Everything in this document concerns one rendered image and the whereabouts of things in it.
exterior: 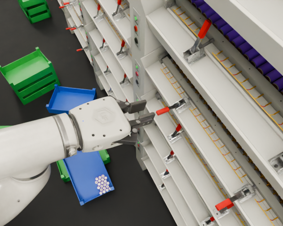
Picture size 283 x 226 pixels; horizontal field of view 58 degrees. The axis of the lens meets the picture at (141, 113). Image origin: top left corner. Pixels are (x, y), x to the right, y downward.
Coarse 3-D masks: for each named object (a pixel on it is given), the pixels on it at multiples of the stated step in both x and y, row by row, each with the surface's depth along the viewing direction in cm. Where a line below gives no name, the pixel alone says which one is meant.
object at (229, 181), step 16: (160, 48) 75; (144, 64) 77; (160, 64) 78; (176, 64) 77; (160, 80) 76; (176, 96) 72; (176, 112) 70; (192, 128) 67; (208, 144) 64; (208, 160) 62; (224, 160) 62; (224, 176) 60; (240, 176) 59; (272, 192) 56; (240, 208) 56; (256, 208) 56; (256, 224) 54; (272, 224) 54
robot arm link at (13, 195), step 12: (48, 168) 49; (0, 180) 48; (12, 180) 47; (36, 180) 48; (0, 192) 46; (12, 192) 46; (24, 192) 47; (36, 192) 49; (0, 204) 44; (12, 204) 45; (24, 204) 47; (0, 216) 42; (12, 216) 44
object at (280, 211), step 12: (168, 60) 75; (168, 72) 75; (180, 84) 71; (192, 96) 68; (204, 108) 66; (204, 120) 66; (216, 120) 64; (216, 132) 63; (228, 144) 60; (240, 156) 59; (252, 168) 57; (252, 180) 56; (264, 192) 54; (276, 204) 53
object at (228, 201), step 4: (240, 192) 56; (232, 196) 55; (236, 196) 55; (240, 196) 55; (224, 200) 54; (228, 200) 54; (232, 200) 55; (220, 204) 54; (224, 204) 54; (228, 204) 54; (216, 208) 54; (220, 208) 53
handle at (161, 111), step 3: (174, 105) 68; (177, 105) 68; (180, 105) 68; (165, 108) 67; (168, 108) 68; (171, 108) 68; (174, 108) 68; (156, 111) 66; (159, 111) 66; (162, 111) 67; (165, 111) 67; (168, 111) 67; (159, 114) 66
